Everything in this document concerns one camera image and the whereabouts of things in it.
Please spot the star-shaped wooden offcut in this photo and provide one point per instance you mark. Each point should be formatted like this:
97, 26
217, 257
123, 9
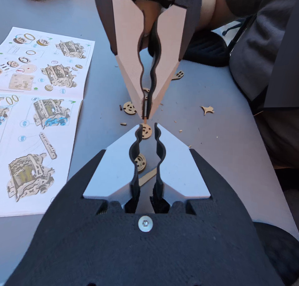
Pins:
206, 109

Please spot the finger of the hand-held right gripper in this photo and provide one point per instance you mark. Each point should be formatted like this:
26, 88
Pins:
171, 45
127, 45

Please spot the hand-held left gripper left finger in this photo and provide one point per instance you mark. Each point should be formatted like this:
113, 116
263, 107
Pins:
109, 173

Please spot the white instruction booklet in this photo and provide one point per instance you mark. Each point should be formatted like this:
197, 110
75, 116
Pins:
63, 150

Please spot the person's dark trousers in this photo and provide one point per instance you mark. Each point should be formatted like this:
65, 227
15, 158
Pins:
280, 145

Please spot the slotted pointed wooden offcut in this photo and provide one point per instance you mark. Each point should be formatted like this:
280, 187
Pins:
174, 77

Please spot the person's right hand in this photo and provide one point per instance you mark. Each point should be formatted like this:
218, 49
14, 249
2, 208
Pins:
149, 17

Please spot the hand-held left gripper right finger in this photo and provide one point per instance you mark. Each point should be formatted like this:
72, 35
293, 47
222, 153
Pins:
182, 173

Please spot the black metal leg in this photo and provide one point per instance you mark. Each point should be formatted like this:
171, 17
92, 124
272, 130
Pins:
243, 31

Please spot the slotted wooden disc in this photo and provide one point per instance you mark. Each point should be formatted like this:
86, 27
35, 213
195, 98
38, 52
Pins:
150, 134

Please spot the scattered wood splinters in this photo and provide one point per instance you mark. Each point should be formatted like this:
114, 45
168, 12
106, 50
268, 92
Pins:
180, 131

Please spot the notched wooden disc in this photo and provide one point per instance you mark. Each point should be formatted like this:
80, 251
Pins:
126, 104

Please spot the grey desk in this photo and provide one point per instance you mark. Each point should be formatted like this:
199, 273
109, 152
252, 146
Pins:
222, 150

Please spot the black quilted wrist rest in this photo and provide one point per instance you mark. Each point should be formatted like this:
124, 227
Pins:
205, 49

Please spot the long wooden sliver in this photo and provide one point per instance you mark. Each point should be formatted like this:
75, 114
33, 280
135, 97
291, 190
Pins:
148, 176

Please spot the assembled wooden wheel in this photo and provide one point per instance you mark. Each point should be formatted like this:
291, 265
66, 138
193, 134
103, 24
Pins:
143, 166

